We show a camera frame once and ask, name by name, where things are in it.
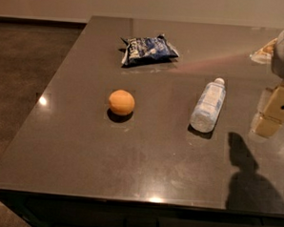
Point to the clear snack package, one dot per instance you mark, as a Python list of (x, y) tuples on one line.
[(264, 54)]

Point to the blue chip bag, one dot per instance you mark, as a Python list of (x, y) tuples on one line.
[(147, 49)]

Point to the clear blue-label plastic bottle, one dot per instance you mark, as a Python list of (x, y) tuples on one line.
[(206, 112)]

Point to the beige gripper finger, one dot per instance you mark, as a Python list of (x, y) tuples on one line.
[(269, 116)]

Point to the orange fruit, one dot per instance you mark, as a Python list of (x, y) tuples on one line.
[(121, 102)]

